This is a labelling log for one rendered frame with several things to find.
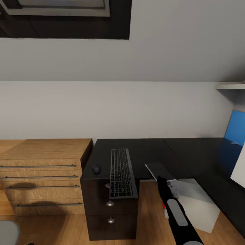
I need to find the keyboard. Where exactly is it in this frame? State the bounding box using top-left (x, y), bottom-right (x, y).
top-left (109, 149), bottom-right (138, 199)

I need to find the mouse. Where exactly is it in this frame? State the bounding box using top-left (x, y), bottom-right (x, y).
top-left (92, 164), bottom-right (101, 173)

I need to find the notebook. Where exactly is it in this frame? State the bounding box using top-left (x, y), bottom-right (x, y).
top-left (145, 162), bottom-right (176, 182)

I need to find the monitor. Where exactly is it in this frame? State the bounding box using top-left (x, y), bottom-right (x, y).
top-left (230, 144), bottom-right (245, 187)

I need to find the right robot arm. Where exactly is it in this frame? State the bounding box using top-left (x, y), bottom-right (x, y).
top-left (157, 176), bottom-right (204, 245)

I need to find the swivel chair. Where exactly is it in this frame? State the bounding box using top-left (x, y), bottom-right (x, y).
top-left (0, 219), bottom-right (34, 245)

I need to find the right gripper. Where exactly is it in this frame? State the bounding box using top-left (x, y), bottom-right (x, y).
top-left (157, 176), bottom-right (171, 197)

